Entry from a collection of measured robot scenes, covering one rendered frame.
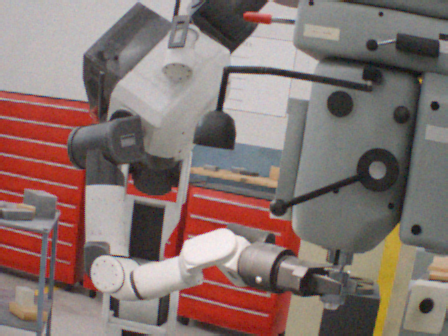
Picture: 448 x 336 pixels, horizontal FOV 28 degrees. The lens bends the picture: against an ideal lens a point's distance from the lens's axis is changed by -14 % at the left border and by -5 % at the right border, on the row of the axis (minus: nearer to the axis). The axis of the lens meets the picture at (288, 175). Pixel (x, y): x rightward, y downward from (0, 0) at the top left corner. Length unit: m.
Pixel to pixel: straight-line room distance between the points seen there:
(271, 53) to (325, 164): 9.36
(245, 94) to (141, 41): 8.92
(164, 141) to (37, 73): 9.98
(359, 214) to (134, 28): 0.76
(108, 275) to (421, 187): 0.67
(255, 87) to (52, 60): 2.80
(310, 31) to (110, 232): 0.61
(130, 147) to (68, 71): 9.82
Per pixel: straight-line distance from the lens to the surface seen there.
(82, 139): 1.96
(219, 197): 6.39
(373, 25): 1.57
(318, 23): 1.58
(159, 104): 1.97
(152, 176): 2.31
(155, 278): 1.85
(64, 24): 11.87
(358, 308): 2.03
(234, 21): 2.13
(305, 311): 3.49
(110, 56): 2.04
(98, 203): 1.91
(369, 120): 1.58
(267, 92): 10.91
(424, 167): 1.55
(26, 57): 12.07
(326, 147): 1.59
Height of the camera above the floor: 1.51
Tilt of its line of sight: 3 degrees down
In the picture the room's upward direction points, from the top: 9 degrees clockwise
